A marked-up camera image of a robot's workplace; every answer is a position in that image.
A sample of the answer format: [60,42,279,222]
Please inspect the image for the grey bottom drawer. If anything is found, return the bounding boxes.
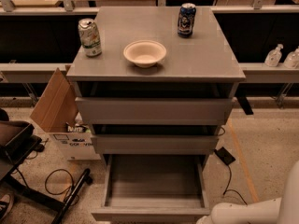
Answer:
[92,155,210,222]

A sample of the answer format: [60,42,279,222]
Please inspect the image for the grey drawer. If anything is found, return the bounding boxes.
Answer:
[91,134,219,155]
[92,155,210,222]
[76,97,233,125]

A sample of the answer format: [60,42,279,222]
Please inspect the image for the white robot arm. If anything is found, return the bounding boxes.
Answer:
[196,161,299,224]

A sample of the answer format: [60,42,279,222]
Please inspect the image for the grey drawer cabinet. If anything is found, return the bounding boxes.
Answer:
[66,6,247,170]

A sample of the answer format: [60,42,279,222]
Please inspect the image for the grey top drawer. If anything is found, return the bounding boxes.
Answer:
[76,97,233,125]

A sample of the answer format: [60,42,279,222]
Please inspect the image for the grey middle drawer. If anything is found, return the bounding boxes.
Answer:
[91,134,219,155]

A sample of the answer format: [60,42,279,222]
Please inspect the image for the white paper bowl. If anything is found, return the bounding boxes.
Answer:
[123,40,167,68]

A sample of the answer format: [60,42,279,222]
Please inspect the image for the black power adapter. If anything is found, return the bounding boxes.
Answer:
[214,147,235,165]

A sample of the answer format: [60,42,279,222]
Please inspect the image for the open cardboard box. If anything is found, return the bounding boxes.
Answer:
[30,68,100,161]

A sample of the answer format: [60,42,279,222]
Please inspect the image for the green white soda can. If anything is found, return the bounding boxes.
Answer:
[78,18,102,57]

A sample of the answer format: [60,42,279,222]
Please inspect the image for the blue soda can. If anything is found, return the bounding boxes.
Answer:
[178,3,196,37]

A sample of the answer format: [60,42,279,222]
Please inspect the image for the black tray on stand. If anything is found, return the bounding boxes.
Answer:
[0,121,34,160]

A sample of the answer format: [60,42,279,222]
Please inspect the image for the right hand sanitizer bottle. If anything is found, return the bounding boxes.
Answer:
[283,47,299,69]

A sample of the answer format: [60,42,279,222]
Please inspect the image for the black rolling stand base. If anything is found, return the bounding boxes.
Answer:
[0,135,93,224]

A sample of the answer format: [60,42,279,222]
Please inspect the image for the shoe at bottom left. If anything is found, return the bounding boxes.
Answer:
[0,193,14,220]

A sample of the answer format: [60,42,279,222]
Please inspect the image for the black adapter cable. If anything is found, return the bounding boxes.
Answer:
[221,163,249,206]

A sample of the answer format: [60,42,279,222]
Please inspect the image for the black floor cable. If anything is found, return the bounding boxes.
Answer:
[44,168,80,207]

